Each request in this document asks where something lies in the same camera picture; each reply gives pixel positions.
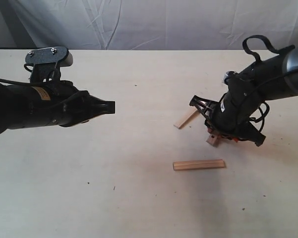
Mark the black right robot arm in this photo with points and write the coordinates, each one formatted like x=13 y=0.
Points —
x=274 y=78

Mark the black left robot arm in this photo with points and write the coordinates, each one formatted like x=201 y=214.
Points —
x=14 y=105

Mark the white wrinkled backdrop cloth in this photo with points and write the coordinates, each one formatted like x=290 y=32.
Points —
x=146 y=24

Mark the wooden stick with two holes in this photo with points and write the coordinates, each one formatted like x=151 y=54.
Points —
x=213 y=140

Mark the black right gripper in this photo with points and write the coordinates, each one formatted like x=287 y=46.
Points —
x=230 y=117

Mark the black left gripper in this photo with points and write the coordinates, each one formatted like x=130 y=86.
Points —
x=61 y=103

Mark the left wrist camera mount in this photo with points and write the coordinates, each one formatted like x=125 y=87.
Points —
x=45 y=63

